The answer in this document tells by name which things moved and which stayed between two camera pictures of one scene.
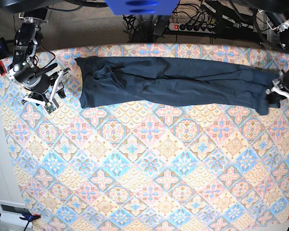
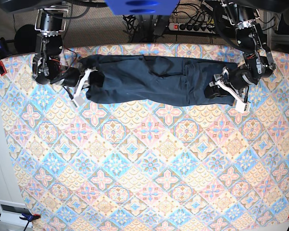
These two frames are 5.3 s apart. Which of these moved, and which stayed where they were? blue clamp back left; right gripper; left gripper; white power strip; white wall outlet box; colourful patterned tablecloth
Moved: right gripper; left gripper
Stayed: white power strip; colourful patterned tablecloth; white wall outlet box; blue clamp back left
